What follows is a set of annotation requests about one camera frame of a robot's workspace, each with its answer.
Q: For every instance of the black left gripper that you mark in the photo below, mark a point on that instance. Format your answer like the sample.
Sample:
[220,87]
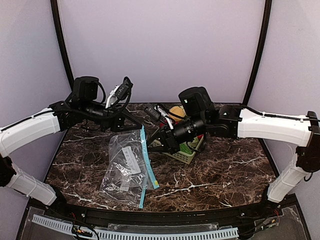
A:
[116,121]

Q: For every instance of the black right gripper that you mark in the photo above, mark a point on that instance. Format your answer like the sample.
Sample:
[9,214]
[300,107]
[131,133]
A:
[164,137]

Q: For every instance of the clear zip bag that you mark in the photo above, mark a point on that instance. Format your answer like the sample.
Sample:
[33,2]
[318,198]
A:
[125,184]
[131,148]

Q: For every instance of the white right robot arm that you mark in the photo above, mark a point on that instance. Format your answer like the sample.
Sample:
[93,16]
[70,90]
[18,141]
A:
[244,122]

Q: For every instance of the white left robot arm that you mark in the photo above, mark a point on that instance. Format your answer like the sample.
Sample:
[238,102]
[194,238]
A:
[110,113]

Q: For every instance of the pale green perforated basket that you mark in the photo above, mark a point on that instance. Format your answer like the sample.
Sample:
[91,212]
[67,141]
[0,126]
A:
[187,158]

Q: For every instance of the yellow peach toy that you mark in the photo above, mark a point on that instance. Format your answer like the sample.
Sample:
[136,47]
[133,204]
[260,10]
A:
[177,113]

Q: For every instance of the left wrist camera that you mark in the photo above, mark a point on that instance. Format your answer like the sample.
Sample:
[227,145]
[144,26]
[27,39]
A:
[123,90]

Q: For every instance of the black table edge rail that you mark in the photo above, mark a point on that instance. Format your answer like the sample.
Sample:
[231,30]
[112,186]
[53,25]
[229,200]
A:
[242,216]

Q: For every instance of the light blue cable duct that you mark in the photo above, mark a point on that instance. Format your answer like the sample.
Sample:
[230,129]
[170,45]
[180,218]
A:
[138,232]

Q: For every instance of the black left frame post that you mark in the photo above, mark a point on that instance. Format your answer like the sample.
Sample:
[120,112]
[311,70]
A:
[61,41]

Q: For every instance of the black frame post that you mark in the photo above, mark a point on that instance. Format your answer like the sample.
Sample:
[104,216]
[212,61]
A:
[61,41]
[259,51]

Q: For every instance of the black right frame post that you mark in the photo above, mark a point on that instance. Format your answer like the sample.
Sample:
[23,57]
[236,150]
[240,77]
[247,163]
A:
[259,51]

